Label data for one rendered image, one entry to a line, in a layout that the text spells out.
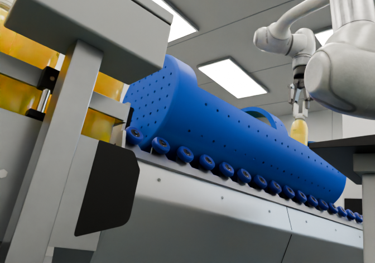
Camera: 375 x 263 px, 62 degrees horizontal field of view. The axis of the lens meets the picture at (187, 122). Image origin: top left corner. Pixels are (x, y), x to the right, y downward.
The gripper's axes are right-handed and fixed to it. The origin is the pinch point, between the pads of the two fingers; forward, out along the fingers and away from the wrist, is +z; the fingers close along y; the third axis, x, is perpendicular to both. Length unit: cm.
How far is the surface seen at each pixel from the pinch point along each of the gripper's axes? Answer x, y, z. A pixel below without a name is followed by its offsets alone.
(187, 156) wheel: 67, -12, 42
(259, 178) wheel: 38, -11, 40
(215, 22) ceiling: -100, 191, -206
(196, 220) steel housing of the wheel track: 62, -14, 56
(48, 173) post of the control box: 102, -31, 56
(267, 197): 35, -12, 45
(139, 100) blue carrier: 76, 2, 27
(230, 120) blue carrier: 57, -15, 29
